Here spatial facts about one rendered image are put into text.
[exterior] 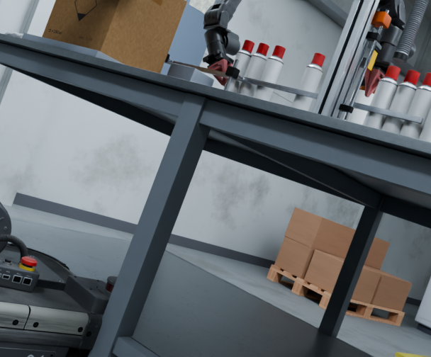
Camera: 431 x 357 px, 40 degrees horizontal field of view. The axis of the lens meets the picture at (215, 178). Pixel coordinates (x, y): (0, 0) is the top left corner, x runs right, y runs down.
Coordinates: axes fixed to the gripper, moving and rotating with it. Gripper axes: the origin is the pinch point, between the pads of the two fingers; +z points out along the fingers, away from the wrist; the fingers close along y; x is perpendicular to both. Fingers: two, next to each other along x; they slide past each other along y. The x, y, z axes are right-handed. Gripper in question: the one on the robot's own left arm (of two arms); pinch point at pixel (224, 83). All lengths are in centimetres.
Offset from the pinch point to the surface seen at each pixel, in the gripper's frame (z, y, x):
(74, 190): -75, 139, 208
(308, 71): 12.0, -2.2, -28.4
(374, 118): 34, -3, -42
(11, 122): -99, 72, 189
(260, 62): 0.5, -1.1, -14.3
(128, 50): -4.3, -32.2, 11.1
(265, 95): 12.1, -1.6, -13.2
